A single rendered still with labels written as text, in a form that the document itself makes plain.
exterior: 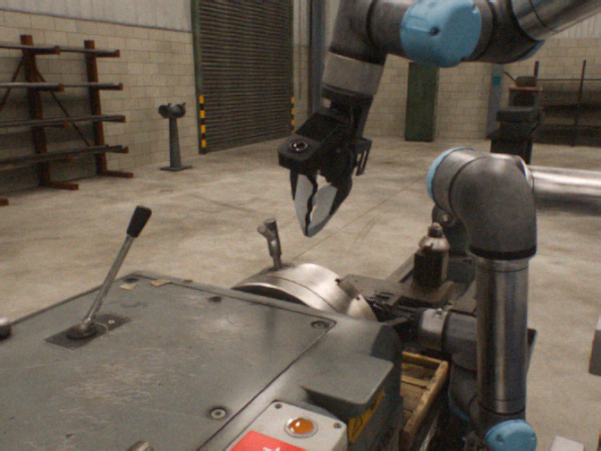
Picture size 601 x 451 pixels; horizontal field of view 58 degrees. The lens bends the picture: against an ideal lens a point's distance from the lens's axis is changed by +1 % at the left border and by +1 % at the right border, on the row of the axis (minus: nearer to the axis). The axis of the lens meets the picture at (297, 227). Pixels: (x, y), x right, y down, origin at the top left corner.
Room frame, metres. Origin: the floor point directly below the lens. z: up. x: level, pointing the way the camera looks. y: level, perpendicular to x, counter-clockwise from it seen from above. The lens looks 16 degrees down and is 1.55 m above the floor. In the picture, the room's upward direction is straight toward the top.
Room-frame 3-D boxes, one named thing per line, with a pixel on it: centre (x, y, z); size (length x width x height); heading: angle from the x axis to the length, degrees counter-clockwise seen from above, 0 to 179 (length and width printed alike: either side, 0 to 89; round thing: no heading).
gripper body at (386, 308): (1.00, -0.20, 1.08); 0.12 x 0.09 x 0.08; 61
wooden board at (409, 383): (1.09, -0.12, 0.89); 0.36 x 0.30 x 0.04; 61
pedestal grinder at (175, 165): (9.44, 2.13, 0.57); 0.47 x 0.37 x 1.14; 153
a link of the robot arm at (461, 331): (0.92, -0.33, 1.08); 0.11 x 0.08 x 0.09; 61
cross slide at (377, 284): (1.39, -0.31, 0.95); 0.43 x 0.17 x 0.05; 61
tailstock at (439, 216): (1.91, -0.57, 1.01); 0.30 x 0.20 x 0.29; 151
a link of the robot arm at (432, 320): (0.96, -0.26, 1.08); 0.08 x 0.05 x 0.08; 151
